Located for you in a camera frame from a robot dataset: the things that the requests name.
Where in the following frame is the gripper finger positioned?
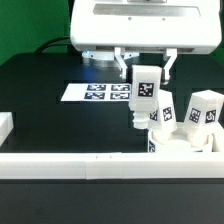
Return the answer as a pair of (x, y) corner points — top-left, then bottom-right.
(114, 47), (132, 82)
(161, 48), (178, 85)

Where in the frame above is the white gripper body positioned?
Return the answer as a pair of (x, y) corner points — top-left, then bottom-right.
(70, 0), (222, 54)

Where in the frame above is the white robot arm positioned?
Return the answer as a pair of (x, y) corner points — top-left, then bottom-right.
(70, 0), (222, 83)

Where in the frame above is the white marker sheet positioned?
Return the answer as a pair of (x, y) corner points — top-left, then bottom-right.
(61, 83), (130, 102)

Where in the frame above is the white front fence bar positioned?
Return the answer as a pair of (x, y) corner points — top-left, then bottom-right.
(0, 152), (224, 180)

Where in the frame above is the white left fence bar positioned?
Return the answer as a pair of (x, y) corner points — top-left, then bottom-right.
(0, 112), (14, 146)

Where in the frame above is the black cable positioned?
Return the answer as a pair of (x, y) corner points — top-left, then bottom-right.
(34, 35), (72, 55)

